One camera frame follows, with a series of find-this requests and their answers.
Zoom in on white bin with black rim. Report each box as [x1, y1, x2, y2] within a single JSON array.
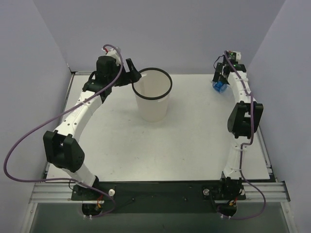
[[132, 67, 173, 122]]

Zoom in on aluminium frame rail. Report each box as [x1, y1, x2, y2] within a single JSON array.
[[29, 182, 290, 204]]

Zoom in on blue label plastic bottle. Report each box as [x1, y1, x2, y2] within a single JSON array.
[[212, 81, 228, 93]]

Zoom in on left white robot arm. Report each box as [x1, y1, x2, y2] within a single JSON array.
[[43, 55, 141, 200]]

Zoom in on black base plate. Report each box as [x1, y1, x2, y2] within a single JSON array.
[[71, 179, 246, 214]]

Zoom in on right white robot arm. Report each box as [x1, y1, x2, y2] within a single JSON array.
[[212, 63, 263, 198]]

